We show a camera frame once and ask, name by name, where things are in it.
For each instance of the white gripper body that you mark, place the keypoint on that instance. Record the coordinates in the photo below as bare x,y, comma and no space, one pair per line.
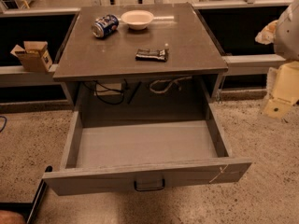
288,34

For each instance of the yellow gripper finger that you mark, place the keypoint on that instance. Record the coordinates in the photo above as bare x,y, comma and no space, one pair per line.
277,108

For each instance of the black rxbar chocolate wrapper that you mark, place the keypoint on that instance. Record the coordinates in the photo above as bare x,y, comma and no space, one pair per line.
159,55

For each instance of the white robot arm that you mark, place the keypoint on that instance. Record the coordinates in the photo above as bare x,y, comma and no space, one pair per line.
283,34

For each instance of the grey drawer cabinet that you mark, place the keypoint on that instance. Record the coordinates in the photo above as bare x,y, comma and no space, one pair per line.
113,84

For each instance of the open grey top drawer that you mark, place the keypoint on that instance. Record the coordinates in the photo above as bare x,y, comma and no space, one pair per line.
106,155

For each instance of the white bowl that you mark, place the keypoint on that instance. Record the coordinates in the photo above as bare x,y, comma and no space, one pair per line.
137,19

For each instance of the blue soda can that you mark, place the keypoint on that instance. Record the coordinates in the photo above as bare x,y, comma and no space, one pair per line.
104,26

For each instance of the open cardboard box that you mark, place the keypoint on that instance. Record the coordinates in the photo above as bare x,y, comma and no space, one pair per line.
34,56

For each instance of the black drawer handle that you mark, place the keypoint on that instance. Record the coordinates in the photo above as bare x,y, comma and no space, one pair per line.
149,186

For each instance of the black frame bottom left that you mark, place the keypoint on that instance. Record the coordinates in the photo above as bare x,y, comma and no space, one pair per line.
29,210

